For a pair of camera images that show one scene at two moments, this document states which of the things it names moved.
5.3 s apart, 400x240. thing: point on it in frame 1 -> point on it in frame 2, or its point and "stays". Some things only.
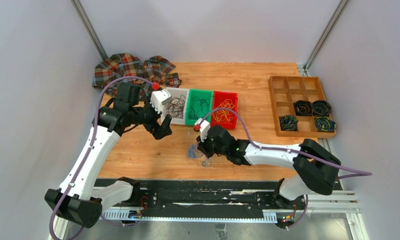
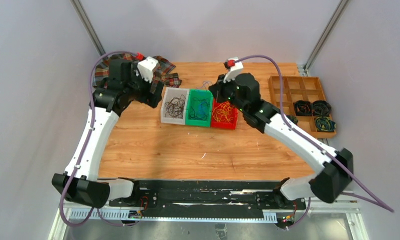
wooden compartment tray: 284,91 stays
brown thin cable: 175,107 stays
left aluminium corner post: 89,28 stays
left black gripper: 162,130 -> 153,99
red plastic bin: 225,118 stays
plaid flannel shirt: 155,68 stays
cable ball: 193,152 -> 200,108
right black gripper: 202,146 -> 217,89
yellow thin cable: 222,115 stays
